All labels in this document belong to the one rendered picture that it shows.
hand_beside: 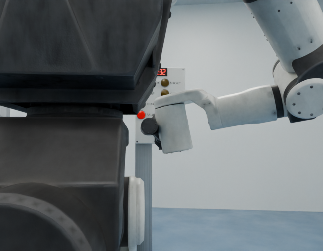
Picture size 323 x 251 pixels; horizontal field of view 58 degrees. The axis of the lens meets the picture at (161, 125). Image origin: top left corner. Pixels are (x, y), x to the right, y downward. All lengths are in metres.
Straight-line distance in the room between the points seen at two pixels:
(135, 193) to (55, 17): 0.21
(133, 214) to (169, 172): 3.80
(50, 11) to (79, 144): 0.11
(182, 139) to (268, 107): 0.17
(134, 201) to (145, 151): 0.68
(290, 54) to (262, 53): 3.87
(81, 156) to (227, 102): 0.38
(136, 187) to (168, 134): 0.25
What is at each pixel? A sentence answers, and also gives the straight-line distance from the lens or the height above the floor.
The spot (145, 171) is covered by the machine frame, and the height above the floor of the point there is 0.80.
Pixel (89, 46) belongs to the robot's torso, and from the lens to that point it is 0.25.
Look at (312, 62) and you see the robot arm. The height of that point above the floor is 1.02.
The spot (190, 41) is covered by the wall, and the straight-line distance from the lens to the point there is 4.36.
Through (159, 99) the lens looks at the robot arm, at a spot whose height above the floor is 0.99.
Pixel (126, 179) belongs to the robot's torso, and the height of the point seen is 0.85.
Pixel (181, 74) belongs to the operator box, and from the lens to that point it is 1.00.
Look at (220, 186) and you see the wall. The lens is 4.16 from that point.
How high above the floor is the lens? 0.90
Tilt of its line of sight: 4 degrees up
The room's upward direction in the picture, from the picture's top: straight up
